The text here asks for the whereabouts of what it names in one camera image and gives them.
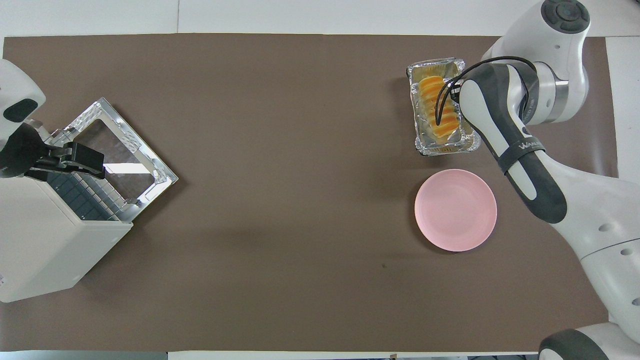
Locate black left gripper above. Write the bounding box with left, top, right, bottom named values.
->
left=0, top=124, right=106, bottom=180

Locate sliced orange bread loaf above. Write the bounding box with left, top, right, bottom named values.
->
left=417, top=76, right=462, bottom=140

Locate aluminium foil tray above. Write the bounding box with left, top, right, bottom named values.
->
left=406, top=57, right=482, bottom=157

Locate metal oven rack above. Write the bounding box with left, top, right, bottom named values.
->
left=46, top=169, right=127, bottom=224

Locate glass oven door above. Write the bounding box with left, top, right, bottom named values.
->
left=59, top=97, right=179, bottom=223

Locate cream toaster oven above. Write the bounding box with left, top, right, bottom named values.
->
left=0, top=117, right=134, bottom=304

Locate pink round plate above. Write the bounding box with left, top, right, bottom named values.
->
left=414, top=168, right=498, bottom=253

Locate brown table mat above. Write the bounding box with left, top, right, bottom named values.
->
left=0, top=33, right=638, bottom=352

